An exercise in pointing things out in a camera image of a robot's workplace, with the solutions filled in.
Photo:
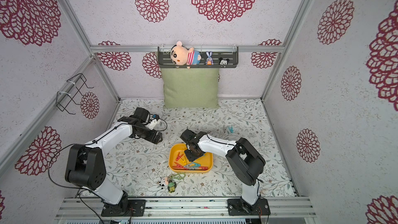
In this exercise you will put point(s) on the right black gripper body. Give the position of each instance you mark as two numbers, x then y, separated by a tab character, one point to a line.
194	152

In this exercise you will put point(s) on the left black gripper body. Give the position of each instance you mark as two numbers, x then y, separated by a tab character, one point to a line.
148	135

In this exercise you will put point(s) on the yellow plastic storage box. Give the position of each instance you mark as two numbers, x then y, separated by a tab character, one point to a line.
179	163

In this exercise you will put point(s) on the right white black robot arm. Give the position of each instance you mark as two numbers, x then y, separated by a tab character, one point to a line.
246	162

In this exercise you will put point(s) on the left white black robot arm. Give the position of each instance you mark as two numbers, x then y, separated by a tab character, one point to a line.
86	162

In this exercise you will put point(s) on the yellow clothespin in box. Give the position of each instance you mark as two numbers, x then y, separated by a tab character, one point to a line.
183	161

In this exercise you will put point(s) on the green square pillow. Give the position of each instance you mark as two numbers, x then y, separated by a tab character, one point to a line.
190	88

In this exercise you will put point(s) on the pink boy plush doll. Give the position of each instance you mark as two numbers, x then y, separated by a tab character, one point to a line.
180	55

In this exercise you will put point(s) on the small blue bunny figure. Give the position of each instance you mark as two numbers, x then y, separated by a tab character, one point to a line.
209	60

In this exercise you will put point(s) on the black white mouse figure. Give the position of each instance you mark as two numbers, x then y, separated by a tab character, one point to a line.
223	61

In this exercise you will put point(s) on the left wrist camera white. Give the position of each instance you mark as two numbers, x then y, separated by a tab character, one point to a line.
153	121

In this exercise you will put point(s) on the green toy keychain with chain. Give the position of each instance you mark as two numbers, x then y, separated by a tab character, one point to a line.
172	181

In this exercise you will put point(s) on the cow plush keychain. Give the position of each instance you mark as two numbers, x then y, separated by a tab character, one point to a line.
163	182

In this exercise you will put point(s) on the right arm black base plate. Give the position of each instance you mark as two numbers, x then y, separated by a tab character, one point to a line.
238	207

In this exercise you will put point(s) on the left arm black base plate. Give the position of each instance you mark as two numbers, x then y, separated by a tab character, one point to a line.
122	207

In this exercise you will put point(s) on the black wire wall rack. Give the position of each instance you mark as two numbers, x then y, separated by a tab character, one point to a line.
65	98

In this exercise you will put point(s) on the dark metal wall shelf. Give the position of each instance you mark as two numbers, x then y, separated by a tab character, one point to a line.
203	57

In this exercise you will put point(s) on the aluminium front rail frame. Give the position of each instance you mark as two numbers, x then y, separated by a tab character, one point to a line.
190	210

